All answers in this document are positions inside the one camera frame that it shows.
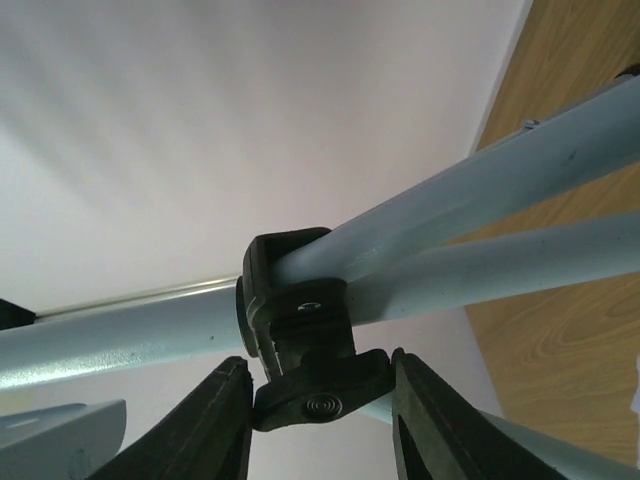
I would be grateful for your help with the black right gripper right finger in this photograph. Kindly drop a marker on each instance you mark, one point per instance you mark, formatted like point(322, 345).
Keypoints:
point(437, 434)

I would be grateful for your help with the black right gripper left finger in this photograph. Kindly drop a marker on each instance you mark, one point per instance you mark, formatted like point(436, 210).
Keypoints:
point(206, 436)

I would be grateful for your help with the light blue music stand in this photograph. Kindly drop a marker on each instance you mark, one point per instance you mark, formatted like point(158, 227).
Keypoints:
point(301, 294)

